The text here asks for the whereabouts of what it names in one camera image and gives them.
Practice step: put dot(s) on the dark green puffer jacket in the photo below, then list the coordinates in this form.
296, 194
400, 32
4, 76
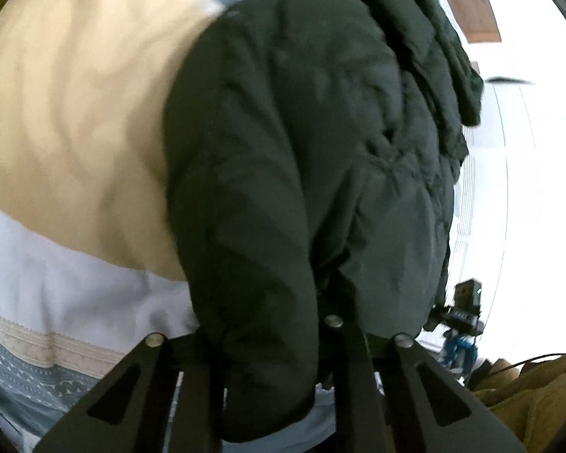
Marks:
312, 149

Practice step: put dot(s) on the blue-gloved right hand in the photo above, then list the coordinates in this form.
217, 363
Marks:
459, 352

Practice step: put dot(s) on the mustard yellow trousers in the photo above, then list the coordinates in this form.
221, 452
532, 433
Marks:
531, 401

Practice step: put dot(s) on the wooden headboard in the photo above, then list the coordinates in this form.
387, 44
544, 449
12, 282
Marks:
477, 20

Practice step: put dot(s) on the striped duvet cover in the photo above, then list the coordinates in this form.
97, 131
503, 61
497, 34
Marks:
152, 178

